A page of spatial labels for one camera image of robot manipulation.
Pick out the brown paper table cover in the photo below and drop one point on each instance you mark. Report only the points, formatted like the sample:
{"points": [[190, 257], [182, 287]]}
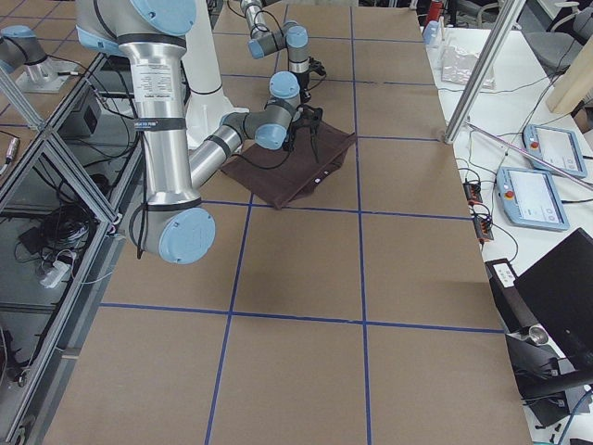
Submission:
{"points": [[359, 315]]}

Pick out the black labelled box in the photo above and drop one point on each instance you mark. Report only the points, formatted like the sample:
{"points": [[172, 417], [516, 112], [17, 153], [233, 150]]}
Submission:
{"points": [[511, 307]]}

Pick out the white power strip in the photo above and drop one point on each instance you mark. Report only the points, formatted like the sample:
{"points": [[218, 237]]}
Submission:
{"points": [[55, 274]]}

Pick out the aluminium frame table rail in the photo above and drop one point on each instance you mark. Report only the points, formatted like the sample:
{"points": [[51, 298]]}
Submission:
{"points": [[63, 201]]}

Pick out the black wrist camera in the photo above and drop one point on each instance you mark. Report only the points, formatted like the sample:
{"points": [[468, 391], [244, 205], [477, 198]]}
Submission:
{"points": [[315, 66]]}

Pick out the dark brown t-shirt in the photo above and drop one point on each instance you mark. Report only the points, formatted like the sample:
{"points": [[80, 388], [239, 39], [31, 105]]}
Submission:
{"points": [[277, 177]]}

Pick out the black monitor on stand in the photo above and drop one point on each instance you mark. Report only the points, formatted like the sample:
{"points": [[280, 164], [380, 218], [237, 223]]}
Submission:
{"points": [[557, 290]]}

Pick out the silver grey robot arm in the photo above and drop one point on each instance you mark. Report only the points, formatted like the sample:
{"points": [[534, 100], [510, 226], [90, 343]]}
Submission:
{"points": [[170, 220], [291, 36]]}

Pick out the red cylinder tube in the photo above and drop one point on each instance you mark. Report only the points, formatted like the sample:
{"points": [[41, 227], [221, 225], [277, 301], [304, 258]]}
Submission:
{"points": [[434, 11]]}

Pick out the clear plastic bag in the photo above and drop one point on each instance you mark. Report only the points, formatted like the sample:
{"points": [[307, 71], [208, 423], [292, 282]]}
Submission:
{"points": [[457, 64]]}

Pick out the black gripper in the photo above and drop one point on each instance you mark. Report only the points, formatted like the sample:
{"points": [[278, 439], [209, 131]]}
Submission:
{"points": [[305, 86], [313, 121]]}

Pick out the orange terminal block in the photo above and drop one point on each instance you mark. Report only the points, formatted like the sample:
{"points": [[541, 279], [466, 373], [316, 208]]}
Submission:
{"points": [[472, 192]]}

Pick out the blue teach pendant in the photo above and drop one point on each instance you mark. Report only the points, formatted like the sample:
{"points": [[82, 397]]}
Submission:
{"points": [[557, 147], [530, 199]]}

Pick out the aluminium frame post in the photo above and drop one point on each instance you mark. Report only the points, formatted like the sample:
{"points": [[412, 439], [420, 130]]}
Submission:
{"points": [[497, 37]]}

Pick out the near blue teach pendant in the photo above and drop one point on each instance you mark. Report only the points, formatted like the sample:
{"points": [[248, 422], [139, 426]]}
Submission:
{"points": [[530, 199]]}

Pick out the far blue teach pendant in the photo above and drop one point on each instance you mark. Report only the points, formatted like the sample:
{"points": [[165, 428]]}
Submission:
{"points": [[557, 147]]}

